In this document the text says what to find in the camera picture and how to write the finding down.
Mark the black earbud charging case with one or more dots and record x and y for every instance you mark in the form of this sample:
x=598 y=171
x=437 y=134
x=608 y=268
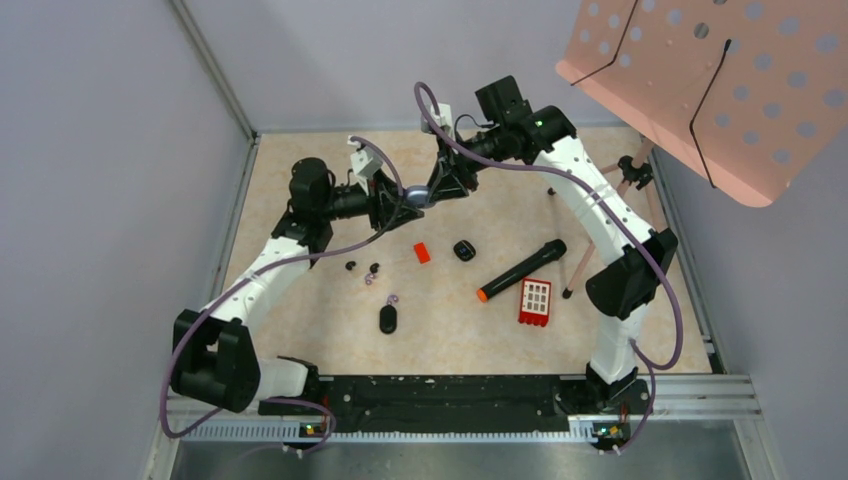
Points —
x=388 y=319

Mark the small red block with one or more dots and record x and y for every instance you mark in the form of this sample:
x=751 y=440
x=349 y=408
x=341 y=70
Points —
x=422 y=253

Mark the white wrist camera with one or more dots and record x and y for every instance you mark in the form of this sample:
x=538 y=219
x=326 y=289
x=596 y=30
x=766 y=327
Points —
x=443 y=118
x=366 y=161

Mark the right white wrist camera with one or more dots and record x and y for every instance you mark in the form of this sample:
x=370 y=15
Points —
x=443 y=118

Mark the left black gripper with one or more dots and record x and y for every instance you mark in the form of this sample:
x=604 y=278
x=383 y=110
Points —
x=386 y=205

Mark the lavender earbud charging case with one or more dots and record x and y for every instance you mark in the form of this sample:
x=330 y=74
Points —
x=418 y=196

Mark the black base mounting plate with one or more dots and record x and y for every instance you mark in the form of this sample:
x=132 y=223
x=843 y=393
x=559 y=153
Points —
x=467 y=408

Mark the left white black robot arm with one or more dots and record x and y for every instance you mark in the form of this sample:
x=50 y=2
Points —
x=217 y=363

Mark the pink perforated music stand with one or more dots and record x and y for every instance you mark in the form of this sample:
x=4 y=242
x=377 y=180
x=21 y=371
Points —
x=744 y=93

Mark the red white toy block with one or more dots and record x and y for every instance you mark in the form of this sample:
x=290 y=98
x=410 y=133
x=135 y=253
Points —
x=535 y=306

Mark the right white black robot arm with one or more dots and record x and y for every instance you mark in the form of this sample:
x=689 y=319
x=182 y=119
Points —
x=631 y=275

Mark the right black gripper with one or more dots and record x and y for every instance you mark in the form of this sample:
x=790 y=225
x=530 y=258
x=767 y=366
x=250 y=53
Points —
x=451 y=176

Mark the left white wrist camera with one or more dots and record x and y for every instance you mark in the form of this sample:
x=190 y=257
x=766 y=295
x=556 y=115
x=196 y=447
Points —
x=366 y=161

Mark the black microphone orange tip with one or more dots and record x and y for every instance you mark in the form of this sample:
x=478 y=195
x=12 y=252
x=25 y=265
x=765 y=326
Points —
x=550 y=252

